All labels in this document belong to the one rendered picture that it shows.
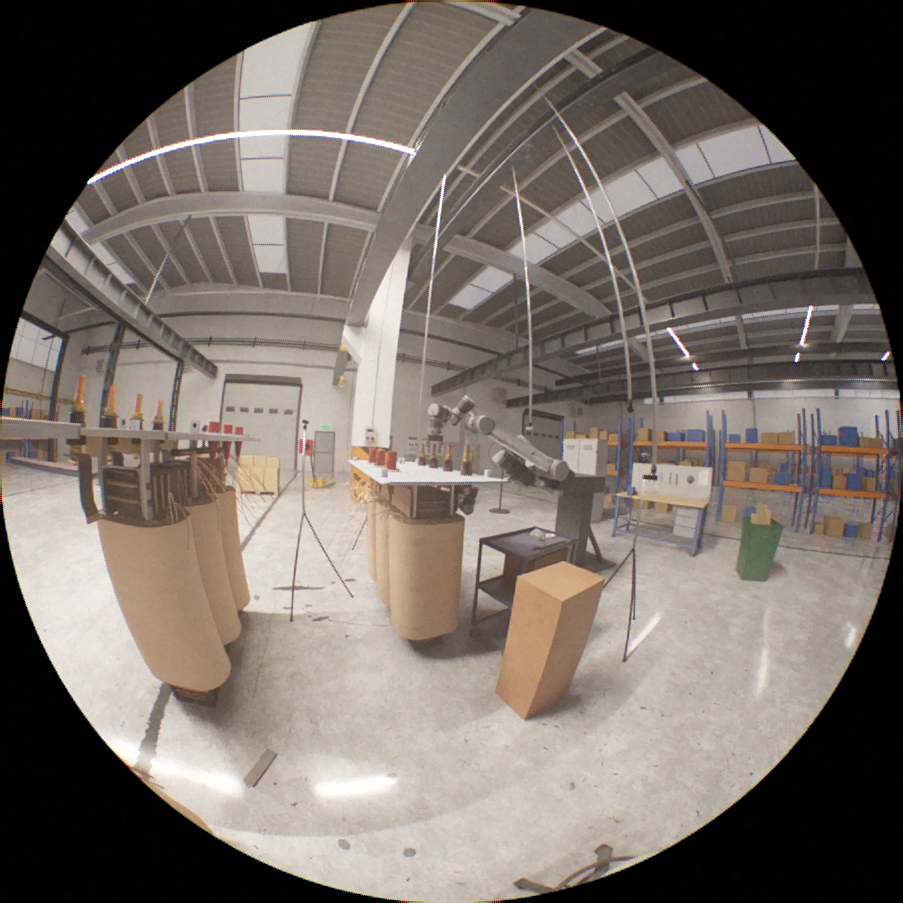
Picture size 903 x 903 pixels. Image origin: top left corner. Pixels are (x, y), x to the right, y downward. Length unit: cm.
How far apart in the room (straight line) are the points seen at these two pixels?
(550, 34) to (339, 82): 679
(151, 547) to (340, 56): 937
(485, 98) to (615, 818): 485
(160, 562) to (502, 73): 403
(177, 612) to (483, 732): 165
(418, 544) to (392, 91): 932
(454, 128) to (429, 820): 485
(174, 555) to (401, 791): 145
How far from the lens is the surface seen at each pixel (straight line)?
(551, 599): 126
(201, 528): 176
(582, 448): 647
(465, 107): 337
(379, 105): 920
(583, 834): 165
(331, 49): 931
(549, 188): 1062
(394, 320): 794
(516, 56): 326
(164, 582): 146
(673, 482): 585
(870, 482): 972
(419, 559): 167
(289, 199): 1148
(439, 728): 177
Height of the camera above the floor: 153
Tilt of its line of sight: level
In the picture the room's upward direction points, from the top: 3 degrees clockwise
